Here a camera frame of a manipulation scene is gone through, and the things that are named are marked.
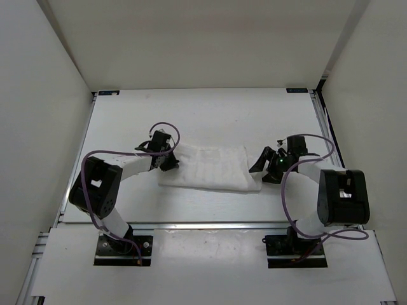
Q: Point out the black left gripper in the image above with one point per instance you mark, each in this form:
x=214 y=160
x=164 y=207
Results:
x=172 y=164

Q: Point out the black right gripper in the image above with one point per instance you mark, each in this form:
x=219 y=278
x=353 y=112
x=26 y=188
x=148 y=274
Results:
x=273 y=176

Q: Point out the white pleated skirt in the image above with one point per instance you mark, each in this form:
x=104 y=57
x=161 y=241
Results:
x=211 y=168

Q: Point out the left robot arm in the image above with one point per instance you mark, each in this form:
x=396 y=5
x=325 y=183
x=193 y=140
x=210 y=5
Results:
x=96 y=188

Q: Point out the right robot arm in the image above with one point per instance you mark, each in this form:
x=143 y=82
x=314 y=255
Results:
x=342 y=199

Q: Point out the blue right corner label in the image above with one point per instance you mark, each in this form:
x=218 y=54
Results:
x=296 y=90

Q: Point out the blue corner label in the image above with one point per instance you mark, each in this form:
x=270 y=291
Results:
x=296 y=90
x=108 y=92

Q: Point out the blue left corner label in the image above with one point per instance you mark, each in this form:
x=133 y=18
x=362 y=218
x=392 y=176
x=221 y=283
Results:
x=108 y=92

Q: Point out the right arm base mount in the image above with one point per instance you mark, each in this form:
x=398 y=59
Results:
x=289 y=251

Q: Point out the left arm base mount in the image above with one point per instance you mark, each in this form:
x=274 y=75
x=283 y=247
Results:
x=117 y=253

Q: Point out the aluminium front table rail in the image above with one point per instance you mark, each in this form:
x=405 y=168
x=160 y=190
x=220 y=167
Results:
x=208 y=225

